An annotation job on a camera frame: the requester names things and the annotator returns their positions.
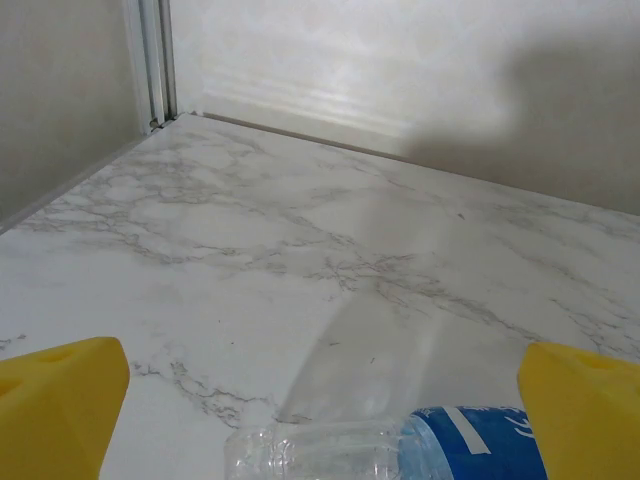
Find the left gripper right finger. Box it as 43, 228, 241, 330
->
516, 341, 640, 480

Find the aluminium frame post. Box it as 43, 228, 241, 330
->
122, 0, 179, 137

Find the clear bottle blue label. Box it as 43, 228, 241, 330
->
222, 403, 549, 480

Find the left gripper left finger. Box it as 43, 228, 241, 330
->
0, 336, 133, 480

